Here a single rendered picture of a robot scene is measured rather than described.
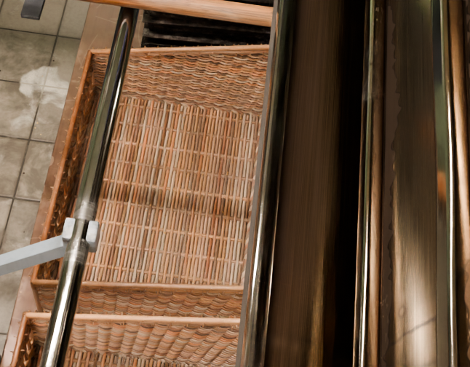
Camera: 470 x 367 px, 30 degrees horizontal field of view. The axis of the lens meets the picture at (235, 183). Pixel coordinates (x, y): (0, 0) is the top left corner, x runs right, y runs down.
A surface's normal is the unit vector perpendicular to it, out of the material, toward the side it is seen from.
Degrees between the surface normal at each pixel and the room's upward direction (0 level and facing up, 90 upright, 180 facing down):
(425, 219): 70
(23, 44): 0
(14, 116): 0
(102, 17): 0
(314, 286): 8
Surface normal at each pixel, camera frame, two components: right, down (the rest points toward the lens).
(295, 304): 0.23, -0.48
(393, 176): -0.90, -0.30
